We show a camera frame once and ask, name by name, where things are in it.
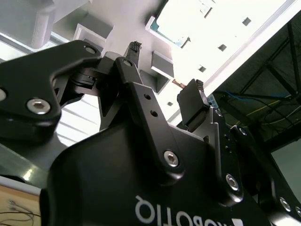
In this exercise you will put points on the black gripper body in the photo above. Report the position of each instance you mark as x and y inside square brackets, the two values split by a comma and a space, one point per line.
[105, 188]

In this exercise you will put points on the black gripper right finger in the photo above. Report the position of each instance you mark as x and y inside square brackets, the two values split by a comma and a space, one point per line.
[192, 103]

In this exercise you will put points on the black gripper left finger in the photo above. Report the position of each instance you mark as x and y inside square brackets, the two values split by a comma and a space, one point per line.
[143, 106]

